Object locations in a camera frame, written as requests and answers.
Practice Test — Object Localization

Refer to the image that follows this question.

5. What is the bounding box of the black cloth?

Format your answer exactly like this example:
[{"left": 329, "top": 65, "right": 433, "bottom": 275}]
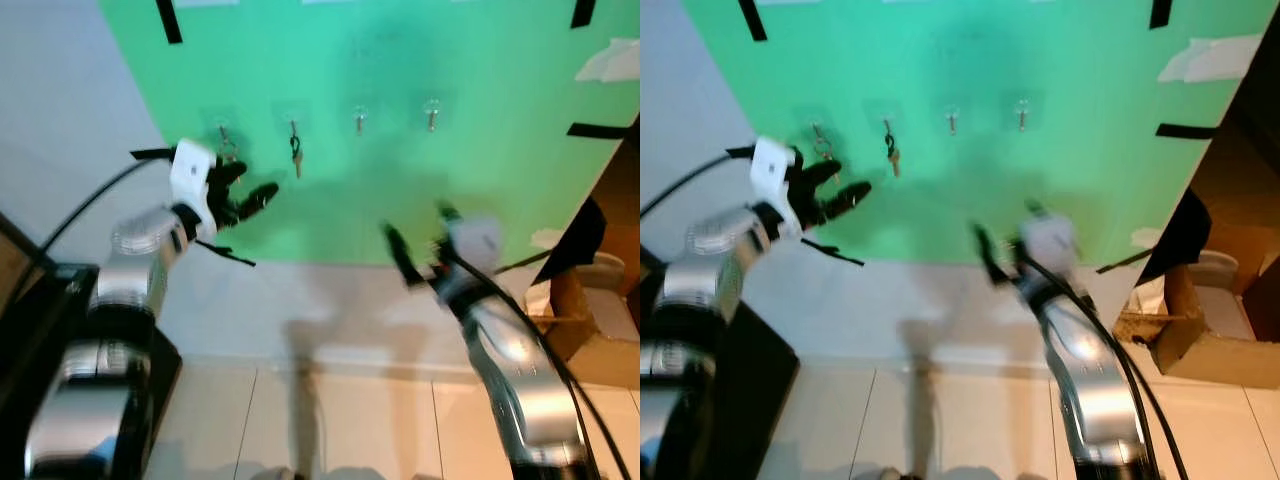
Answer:
[
  {"left": 544, "top": 197, "right": 609, "bottom": 287},
  {"left": 1138, "top": 187, "right": 1217, "bottom": 287}
]

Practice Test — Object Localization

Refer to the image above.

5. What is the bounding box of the white bucket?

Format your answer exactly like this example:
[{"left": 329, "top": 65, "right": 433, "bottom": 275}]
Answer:
[
  {"left": 1188, "top": 250, "right": 1257, "bottom": 341},
  {"left": 580, "top": 250, "right": 633, "bottom": 336}
]

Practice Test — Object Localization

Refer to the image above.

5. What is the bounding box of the long black tape strip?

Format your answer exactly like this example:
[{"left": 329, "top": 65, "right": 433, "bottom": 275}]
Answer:
[
  {"left": 737, "top": 0, "right": 769, "bottom": 43},
  {"left": 154, "top": 0, "right": 185, "bottom": 45}
]

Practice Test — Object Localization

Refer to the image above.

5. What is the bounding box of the brown cardboard box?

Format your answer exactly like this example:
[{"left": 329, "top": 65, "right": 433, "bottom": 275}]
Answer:
[
  {"left": 1114, "top": 262, "right": 1280, "bottom": 392},
  {"left": 524, "top": 268, "right": 641, "bottom": 392}
]

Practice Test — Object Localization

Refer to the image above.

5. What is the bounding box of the brown wooden cabinet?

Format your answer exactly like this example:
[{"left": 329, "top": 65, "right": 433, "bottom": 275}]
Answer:
[
  {"left": 598, "top": 115, "right": 641, "bottom": 301},
  {"left": 1190, "top": 0, "right": 1280, "bottom": 301}
]

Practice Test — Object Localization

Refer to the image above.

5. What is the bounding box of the white paper sheet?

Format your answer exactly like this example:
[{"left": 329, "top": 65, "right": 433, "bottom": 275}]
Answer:
[
  {"left": 1157, "top": 33, "right": 1264, "bottom": 84},
  {"left": 574, "top": 38, "right": 641, "bottom": 84}
]

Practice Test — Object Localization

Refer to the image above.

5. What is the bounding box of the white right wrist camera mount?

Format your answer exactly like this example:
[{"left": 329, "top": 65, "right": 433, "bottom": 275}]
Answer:
[
  {"left": 444, "top": 214, "right": 503, "bottom": 273},
  {"left": 1019, "top": 214, "right": 1078, "bottom": 273}
]

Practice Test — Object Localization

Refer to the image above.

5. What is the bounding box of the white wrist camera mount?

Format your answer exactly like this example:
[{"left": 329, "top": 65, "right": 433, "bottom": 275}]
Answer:
[
  {"left": 1019, "top": 214, "right": 1078, "bottom": 273},
  {"left": 169, "top": 139, "right": 220, "bottom": 217},
  {"left": 749, "top": 136, "right": 799, "bottom": 213},
  {"left": 444, "top": 214, "right": 503, "bottom": 273}
]

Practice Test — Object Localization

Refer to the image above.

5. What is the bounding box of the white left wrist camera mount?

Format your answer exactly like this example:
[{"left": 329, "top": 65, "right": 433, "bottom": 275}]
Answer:
[
  {"left": 169, "top": 139, "right": 220, "bottom": 217},
  {"left": 749, "top": 136, "right": 799, "bottom": 213}
]

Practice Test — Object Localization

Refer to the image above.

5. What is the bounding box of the black cable tie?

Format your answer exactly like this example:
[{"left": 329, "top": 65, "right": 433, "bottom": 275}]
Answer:
[
  {"left": 799, "top": 237, "right": 867, "bottom": 268},
  {"left": 193, "top": 239, "right": 258, "bottom": 268}
]

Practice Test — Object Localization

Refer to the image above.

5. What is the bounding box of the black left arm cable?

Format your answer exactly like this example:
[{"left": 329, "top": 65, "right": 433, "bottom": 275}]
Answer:
[
  {"left": 8, "top": 148, "right": 177, "bottom": 306},
  {"left": 640, "top": 146, "right": 757, "bottom": 219}
]

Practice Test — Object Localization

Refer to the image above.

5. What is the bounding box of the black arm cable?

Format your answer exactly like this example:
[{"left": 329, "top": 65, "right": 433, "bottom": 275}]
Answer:
[
  {"left": 438, "top": 244, "right": 633, "bottom": 480},
  {"left": 1014, "top": 244, "right": 1191, "bottom": 480},
  {"left": 8, "top": 148, "right": 177, "bottom": 306},
  {"left": 640, "top": 146, "right": 757, "bottom": 219}
]

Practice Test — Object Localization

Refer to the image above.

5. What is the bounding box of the green wall board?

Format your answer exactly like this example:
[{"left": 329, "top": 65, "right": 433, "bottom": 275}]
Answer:
[
  {"left": 98, "top": 0, "right": 641, "bottom": 267},
  {"left": 680, "top": 0, "right": 1264, "bottom": 267}
]

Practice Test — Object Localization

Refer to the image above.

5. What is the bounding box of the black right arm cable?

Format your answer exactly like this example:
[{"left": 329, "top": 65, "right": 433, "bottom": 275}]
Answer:
[
  {"left": 1014, "top": 244, "right": 1191, "bottom": 480},
  {"left": 438, "top": 244, "right": 633, "bottom": 480}
]

